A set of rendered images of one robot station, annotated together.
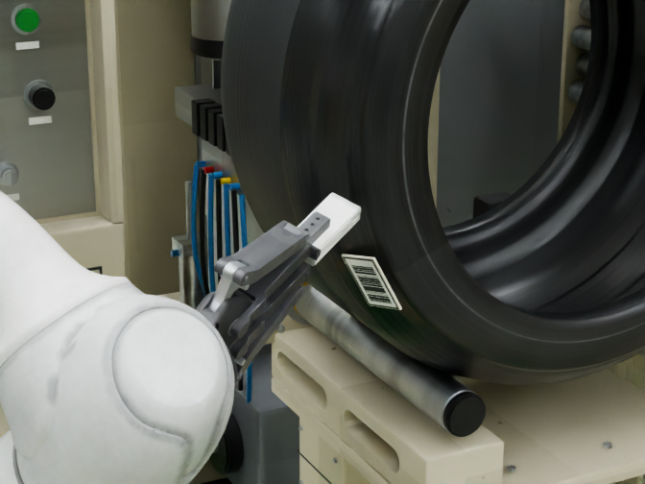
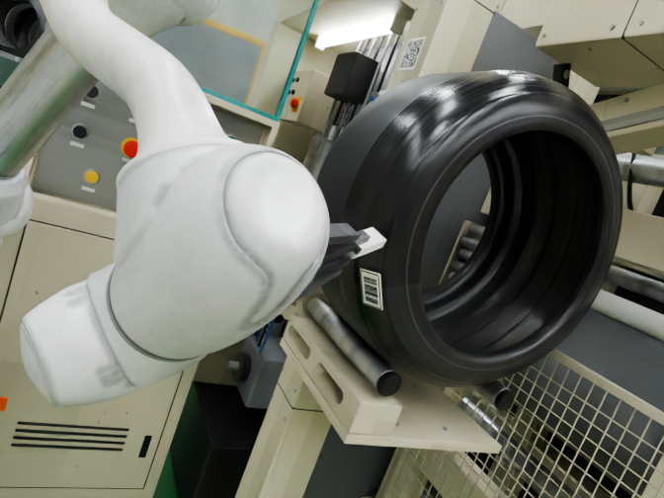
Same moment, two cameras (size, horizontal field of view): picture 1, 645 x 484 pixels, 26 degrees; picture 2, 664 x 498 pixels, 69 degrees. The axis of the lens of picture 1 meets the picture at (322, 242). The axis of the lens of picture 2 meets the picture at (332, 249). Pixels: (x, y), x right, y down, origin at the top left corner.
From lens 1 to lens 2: 53 cm
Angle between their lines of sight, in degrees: 10
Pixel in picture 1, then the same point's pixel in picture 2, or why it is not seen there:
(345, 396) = (321, 355)
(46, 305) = (187, 135)
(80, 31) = not seen: hidden behind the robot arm
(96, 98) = not seen: hidden behind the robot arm
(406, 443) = (351, 389)
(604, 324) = (474, 362)
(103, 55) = not seen: hidden behind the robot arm
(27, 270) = (184, 112)
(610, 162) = (474, 292)
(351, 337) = (334, 326)
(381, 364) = (347, 344)
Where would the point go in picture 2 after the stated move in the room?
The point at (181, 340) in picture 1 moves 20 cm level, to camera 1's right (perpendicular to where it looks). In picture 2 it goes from (298, 189) to (618, 307)
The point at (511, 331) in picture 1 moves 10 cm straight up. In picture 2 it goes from (430, 347) to (454, 290)
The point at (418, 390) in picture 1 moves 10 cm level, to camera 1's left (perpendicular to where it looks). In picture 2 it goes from (366, 363) to (311, 343)
